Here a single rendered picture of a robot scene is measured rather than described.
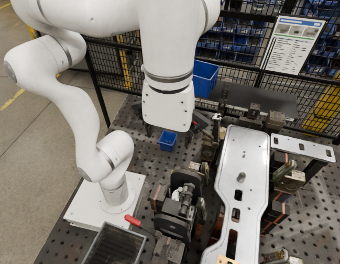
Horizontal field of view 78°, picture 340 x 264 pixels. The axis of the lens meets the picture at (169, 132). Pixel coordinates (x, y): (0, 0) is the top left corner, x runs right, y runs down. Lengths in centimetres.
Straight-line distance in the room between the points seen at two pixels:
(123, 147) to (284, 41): 97
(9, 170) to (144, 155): 163
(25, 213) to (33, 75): 178
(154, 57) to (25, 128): 275
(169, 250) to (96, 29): 64
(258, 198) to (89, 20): 84
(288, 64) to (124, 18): 108
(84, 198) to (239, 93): 105
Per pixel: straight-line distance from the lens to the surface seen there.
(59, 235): 128
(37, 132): 289
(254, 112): 121
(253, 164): 105
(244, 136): 114
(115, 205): 113
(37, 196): 233
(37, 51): 66
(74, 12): 42
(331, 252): 138
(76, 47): 69
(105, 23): 42
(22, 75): 65
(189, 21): 31
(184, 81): 35
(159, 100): 38
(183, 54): 32
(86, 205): 118
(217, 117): 89
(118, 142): 81
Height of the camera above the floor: 182
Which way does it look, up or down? 48 degrees down
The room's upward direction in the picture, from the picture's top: straight up
